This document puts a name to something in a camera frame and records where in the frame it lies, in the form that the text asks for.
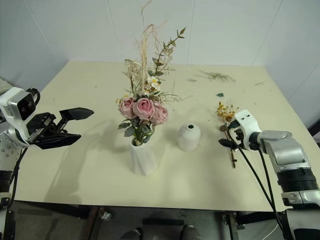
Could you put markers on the yellow dried flower bouquet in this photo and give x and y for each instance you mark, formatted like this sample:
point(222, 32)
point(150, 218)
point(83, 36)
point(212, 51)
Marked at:
point(226, 113)

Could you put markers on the large dried grass sprig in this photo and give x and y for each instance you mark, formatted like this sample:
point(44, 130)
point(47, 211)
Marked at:
point(220, 76)

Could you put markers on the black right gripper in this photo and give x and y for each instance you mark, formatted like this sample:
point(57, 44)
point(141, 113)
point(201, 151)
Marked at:
point(239, 138)

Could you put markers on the small crumpled silver object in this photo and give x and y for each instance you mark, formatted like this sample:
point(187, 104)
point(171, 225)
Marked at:
point(106, 216)

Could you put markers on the dark metal table frame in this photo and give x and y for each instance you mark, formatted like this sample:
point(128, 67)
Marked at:
point(62, 211)

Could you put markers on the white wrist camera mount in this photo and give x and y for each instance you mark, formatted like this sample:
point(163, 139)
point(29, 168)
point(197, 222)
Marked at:
point(247, 122)
point(12, 100)

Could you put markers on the short round white vase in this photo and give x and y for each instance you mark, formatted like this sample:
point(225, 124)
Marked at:
point(189, 138)

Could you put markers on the dark rounded shape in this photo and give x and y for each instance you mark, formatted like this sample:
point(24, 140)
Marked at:
point(190, 232)
point(131, 235)

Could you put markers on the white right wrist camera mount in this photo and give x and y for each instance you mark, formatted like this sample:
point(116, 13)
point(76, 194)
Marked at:
point(247, 122)

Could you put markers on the tall twisted white vase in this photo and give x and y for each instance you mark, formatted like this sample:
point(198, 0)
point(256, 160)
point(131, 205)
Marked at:
point(143, 157)

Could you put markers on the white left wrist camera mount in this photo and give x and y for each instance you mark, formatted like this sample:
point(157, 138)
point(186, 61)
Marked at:
point(12, 100)

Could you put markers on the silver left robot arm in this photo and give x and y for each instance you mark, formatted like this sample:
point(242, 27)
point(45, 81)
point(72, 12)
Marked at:
point(10, 140)

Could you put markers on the small dried twig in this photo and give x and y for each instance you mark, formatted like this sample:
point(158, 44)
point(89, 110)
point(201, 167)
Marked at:
point(260, 83)

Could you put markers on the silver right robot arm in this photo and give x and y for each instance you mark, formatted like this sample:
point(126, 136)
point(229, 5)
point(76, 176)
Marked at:
point(287, 150)

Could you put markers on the tiny dried sprig piece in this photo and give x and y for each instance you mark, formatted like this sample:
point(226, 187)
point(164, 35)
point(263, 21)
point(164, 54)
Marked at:
point(192, 80)

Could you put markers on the small green leaf scrap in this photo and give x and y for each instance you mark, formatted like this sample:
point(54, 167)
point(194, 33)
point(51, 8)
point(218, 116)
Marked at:
point(220, 94)

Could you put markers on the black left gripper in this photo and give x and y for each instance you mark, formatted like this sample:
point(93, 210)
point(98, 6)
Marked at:
point(41, 123)

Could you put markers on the pink rose flower bouquet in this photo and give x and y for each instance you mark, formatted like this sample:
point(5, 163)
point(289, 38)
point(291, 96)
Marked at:
point(146, 107)

